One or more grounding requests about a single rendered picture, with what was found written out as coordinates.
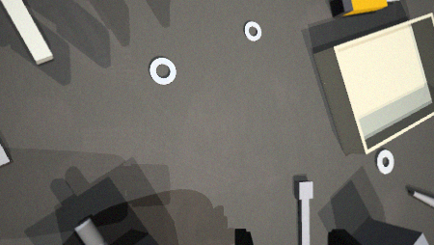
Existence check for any white cylinder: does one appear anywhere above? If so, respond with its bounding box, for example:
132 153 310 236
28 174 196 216
74 217 108 245

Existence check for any cream open-top tray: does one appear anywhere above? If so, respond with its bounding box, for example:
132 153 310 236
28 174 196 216
313 14 434 154

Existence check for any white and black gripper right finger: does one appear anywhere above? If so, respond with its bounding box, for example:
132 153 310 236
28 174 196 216
328 229 362 245

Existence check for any white rectangular bar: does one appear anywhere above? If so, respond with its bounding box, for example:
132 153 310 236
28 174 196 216
1 0 53 64

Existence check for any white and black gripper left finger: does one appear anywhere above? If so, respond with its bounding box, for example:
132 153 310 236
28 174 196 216
235 229 254 245

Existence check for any white flat bar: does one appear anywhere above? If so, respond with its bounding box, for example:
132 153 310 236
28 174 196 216
0 139 12 166

